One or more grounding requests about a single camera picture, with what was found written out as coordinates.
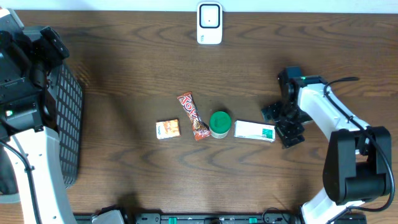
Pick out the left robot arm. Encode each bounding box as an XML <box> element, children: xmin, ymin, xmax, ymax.
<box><xmin>1</xmin><ymin>8</ymin><xmax>84</xmax><ymax>223</ymax></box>

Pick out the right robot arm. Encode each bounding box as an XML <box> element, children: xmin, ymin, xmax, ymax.
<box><xmin>262</xmin><ymin>67</ymin><xmax>396</xmax><ymax>223</ymax></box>

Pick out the small orange snack box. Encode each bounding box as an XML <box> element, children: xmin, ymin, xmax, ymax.
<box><xmin>155</xmin><ymin>119</ymin><xmax>180</xmax><ymax>139</ymax></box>

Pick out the white barcode scanner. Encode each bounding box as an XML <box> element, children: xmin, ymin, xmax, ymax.
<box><xmin>197</xmin><ymin>2</ymin><xmax>223</xmax><ymax>45</ymax></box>

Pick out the red Top chocolate bar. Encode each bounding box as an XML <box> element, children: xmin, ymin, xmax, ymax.
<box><xmin>177</xmin><ymin>91</ymin><xmax>210</xmax><ymax>141</ymax></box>

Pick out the white green carton box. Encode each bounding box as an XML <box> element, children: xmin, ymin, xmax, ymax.
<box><xmin>234</xmin><ymin>120</ymin><xmax>276</xmax><ymax>142</ymax></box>

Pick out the green lid jar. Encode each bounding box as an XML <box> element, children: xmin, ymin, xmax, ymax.
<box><xmin>209</xmin><ymin>111</ymin><xmax>232</xmax><ymax>139</ymax></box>

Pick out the grey plastic basket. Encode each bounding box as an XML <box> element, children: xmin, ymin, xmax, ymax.
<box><xmin>21</xmin><ymin>25</ymin><xmax>84</xmax><ymax>205</ymax></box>

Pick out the black mounting rail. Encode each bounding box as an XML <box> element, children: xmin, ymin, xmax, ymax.
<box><xmin>74</xmin><ymin>212</ymin><xmax>368</xmax><ymax>224</ymax></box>

